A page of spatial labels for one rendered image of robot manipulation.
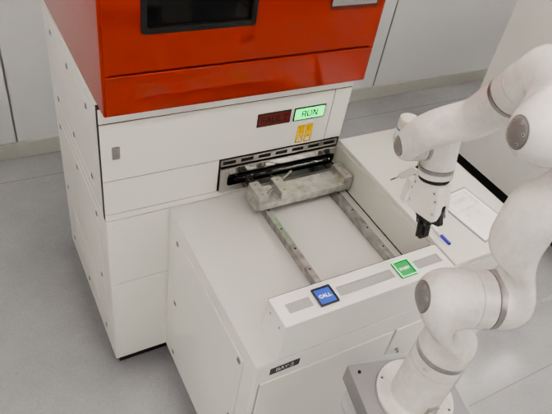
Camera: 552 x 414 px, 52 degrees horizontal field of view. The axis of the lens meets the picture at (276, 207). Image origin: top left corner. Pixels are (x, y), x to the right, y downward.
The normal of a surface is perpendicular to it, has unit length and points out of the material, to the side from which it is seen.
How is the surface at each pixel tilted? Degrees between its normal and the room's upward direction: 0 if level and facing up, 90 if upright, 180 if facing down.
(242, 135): 90
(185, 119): 90
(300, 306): 0
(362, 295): 0
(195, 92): 90
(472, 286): 18
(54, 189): 0
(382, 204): 90
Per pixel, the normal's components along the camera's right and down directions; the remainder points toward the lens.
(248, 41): 0.47, 0.64
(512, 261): -0.43, 0.65
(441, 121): -0.50, -0.12
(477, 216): 0.15, -0.73
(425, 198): -0.87, 0.22
